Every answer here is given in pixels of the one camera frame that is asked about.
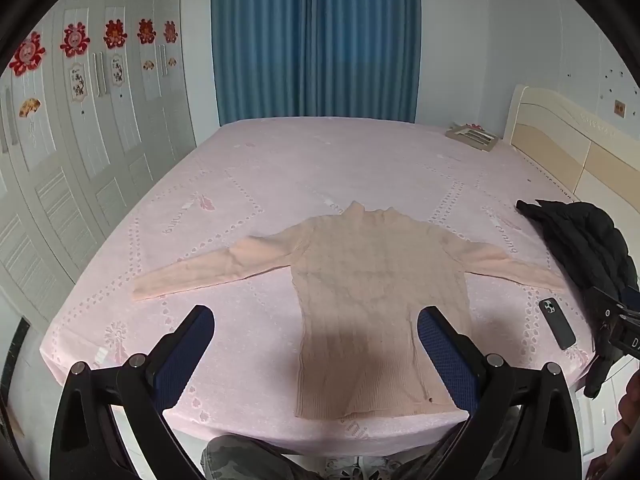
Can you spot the black jacket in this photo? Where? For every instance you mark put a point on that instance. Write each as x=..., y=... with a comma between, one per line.
x=585, y=245

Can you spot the person's right hand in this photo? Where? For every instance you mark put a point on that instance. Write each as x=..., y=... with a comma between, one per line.
x=631, y=405

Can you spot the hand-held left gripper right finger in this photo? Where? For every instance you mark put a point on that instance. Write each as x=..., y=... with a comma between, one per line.
x=447, y=360

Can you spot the floral door panel picture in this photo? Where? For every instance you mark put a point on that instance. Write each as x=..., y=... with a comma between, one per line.
x=78, y=82
x=118, y=70

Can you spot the red paper cutout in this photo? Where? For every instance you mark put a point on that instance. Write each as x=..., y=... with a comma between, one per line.
x=27, y=53
x=115, y=32
x=146, y=31
x=75, y=40
x=170, y=31

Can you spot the camouflage pants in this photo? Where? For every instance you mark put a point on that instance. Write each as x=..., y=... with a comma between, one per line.
x=230, y=460

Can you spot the white wardrobe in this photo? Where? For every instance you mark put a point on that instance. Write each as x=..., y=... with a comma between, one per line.
x=75, y=185

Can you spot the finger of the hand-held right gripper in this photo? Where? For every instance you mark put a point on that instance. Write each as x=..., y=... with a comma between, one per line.
x=607, y=302

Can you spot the bed with pink sheet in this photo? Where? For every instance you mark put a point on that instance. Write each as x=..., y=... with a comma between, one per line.
x=300, y=170

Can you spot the pink knitted sweater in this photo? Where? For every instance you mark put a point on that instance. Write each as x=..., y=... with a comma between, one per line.
x=370, y=285

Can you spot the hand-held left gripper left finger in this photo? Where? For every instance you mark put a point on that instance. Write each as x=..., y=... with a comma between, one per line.
x=180, y=360

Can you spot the black smartphone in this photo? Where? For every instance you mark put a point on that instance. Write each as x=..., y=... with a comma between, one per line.
x=556, y=322

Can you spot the blue curtain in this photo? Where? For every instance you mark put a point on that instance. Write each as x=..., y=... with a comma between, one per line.
x=315, y=40

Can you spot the orange wall sticker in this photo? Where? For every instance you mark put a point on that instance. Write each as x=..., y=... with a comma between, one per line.
x=620, y=108

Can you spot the cream wooden headboard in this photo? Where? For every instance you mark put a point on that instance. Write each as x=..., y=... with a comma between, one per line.
x=550, y=145

